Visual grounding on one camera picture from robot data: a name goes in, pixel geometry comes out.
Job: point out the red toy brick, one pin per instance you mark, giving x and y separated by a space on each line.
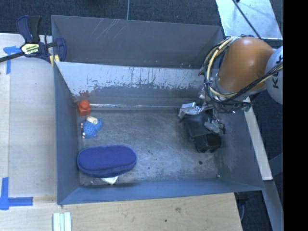
83 107

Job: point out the pale wood board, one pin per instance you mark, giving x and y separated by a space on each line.
31 129

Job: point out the white paper scrap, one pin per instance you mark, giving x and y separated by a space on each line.
110 180

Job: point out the grey metal bin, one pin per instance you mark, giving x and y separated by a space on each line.
154 148

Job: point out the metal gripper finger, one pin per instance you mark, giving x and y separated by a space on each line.
214 127
188 109

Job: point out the black box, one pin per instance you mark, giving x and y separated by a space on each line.
203 136

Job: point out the blue spotted toy animal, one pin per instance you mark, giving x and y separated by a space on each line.
91 130

